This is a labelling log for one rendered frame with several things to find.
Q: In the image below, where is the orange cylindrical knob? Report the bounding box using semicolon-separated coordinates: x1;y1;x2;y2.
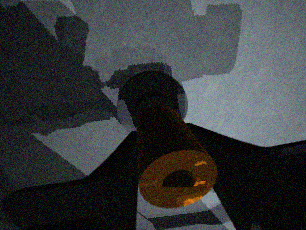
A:
137;105;218;208

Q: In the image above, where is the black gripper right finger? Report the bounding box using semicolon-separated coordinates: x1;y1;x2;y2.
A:
186;123;306;230

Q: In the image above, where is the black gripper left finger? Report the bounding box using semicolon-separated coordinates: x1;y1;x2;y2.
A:
1;131;138;230

